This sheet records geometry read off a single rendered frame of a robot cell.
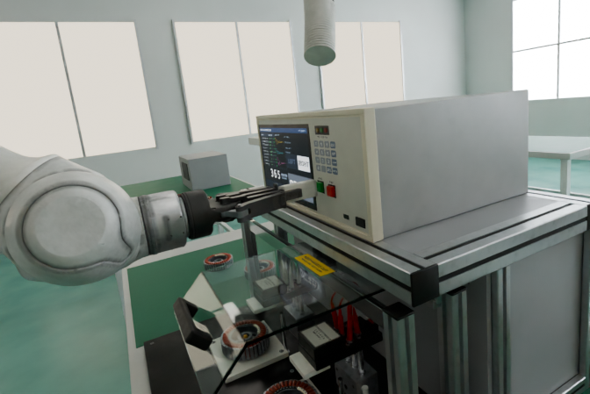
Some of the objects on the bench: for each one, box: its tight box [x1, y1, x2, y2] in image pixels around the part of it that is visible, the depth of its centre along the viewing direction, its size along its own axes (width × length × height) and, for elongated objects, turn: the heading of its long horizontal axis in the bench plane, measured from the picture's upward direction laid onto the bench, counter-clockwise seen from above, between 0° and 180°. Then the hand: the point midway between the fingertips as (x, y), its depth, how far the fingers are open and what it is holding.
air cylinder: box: [335, 354, 379, 394], centre depth 72 cm, size 5×8×6 cm
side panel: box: [491, 230, 590, 394], centre depth 63 cm, size 28×3×32 cm, turn 147°
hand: (298, 190), depth 66 cm, fingers closed
